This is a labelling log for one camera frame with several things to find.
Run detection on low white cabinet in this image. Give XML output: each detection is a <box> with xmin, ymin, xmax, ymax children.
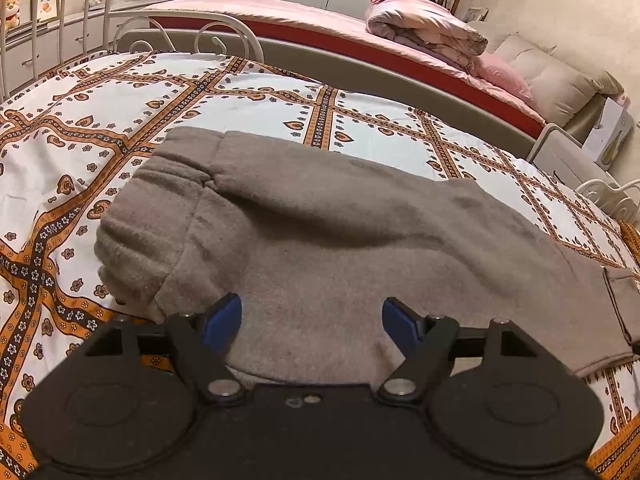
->
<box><xmin>0</xmin><ymin>0</ymin><xmax>171</xmax><ymax>103</ymax></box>

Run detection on beige padded headboard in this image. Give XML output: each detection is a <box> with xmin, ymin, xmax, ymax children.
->
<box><xmin>467</xmin><ymin>20</ymin><xmax>626</xmax><ymax>128</ymax></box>

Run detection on grey fleece pants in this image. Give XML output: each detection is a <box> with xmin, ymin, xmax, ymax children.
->
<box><xmin>94</xmin><ymin>126</ymin><xmax>640</xmax><ymax>386</ymax></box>

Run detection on orange heart patterned bedspread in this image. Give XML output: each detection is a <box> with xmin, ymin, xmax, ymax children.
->
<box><xmin>0</xmin><ymin>50</ymin><xmax>640</xmax><ymax>480</ymax></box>

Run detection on red plush toy picture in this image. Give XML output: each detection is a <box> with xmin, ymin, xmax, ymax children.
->
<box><xmin>0</xmin><ymin>0</ymin><xmax>21</xmax><ymax>31</ymax></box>

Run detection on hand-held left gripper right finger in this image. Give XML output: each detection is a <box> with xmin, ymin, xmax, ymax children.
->
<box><xmin>377</xmin><ymin>296</ymin><xmax>544</xmax><ymax>406</ymax></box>

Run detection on pink pillow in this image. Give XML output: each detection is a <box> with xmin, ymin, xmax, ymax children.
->
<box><xmin>472</xmin><ymin>52</ymin><xmax>533</xmax><ymax>105</ymax></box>

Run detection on white nightstand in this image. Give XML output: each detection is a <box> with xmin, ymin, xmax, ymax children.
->
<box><xmin>532</xmin><ymin>127</ymin><xmax>621</xmax><ymax>191</ymax></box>

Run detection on white metal bed frame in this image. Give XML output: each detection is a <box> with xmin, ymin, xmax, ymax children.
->
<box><xmin>0</xmin><ymin>0</ymin><xmax>640</xmax><ymax>223</ymax></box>

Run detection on large bed with pink sheet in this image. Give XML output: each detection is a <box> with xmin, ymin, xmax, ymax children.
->
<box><xmin>120</xmin><ymin>0</ymin><xmax>548</xmax><ymax>141</ymax></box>

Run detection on framed calligraphy picture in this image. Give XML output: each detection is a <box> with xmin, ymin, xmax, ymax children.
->
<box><xmin>31</xmin><ymin>0</ymin><xmax>63</xmax><ymax>23</ymax></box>

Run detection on orange patterned pillow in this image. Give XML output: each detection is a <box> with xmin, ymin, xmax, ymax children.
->
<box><xmin>619</xmin><ymin>220</ymin><xmax>640</xmax><ymax>266</ymax></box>

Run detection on folded pink floral quilt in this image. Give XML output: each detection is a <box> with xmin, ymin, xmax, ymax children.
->
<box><xmin>366</xmin><ymin>0</ymin><xmax>490</xmax><ymax>73</ymax></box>

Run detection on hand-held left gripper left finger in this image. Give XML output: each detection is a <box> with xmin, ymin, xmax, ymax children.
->
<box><xmin>82</xmin><ymin>292</ymin><xmax>249</xmax><ymax>406</ymax></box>

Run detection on white box with bottle print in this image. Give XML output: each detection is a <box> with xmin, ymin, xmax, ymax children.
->
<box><xmin>582</xmin><ymin>95</ymin><xmax>636</xmax><ymax>168</ymax></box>

